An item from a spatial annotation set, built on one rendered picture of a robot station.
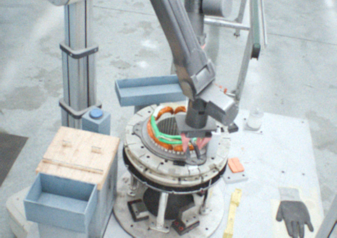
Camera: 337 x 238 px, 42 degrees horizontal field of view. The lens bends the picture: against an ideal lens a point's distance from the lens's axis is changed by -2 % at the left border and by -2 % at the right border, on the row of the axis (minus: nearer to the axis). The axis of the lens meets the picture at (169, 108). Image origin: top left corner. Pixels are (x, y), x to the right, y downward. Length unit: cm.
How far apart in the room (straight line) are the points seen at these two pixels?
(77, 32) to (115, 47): 239
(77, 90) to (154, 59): 219
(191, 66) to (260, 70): 292
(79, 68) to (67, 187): 48
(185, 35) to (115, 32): 321
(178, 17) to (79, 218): 58
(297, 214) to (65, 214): 82
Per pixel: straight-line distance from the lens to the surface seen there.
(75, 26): 153
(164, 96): 158
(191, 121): 113
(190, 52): 98
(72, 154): 133
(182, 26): 95
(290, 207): 166
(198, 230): 150
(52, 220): 124
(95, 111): 151
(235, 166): 173
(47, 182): 131
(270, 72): 390
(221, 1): 114
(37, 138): 300
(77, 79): 162
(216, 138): 126
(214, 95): 105
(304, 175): 182
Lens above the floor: 198
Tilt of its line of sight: 38 degrees down
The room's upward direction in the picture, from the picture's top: 7 degrees clockwise
